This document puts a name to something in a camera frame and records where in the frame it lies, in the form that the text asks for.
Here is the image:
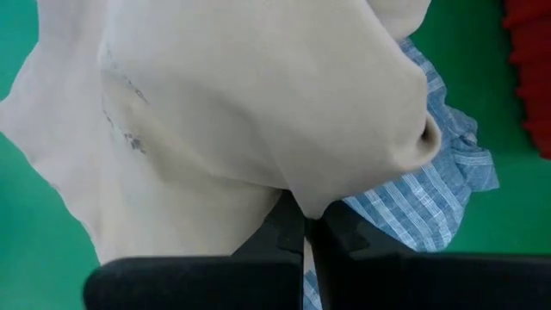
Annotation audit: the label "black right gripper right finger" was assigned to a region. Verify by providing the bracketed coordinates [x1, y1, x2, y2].
[306, 201, 551, 310]

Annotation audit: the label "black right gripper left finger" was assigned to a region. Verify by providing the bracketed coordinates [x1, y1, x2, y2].
[84, 191, 307, 310]

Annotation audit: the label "blue striped garment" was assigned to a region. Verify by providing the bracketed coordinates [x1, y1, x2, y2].
[300, 38, 501, 310]

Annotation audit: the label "beige trousers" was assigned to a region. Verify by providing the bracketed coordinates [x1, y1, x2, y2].
[0, 0, 443, 266]

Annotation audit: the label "red plastic laundry bin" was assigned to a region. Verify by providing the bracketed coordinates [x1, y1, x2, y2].
[502, 0, 551, 161]

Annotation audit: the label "green table mat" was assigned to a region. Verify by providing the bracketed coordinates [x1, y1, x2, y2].
[0, 0, 551, 310]

